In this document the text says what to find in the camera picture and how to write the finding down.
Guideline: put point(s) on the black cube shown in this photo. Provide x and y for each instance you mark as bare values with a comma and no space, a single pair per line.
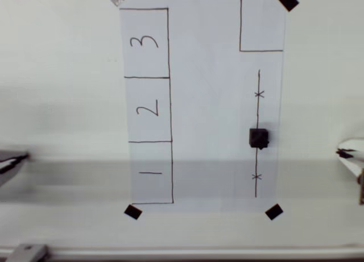
258,137

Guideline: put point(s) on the white paper sheet with markings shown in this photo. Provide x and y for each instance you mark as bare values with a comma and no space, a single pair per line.
204,103

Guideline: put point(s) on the dark grey flat object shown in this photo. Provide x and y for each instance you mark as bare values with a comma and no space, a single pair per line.
10,164

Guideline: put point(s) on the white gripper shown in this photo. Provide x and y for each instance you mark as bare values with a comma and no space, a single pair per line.
352,154

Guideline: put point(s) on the grey metal clamp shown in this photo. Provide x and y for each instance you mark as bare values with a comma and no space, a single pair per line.
27,253

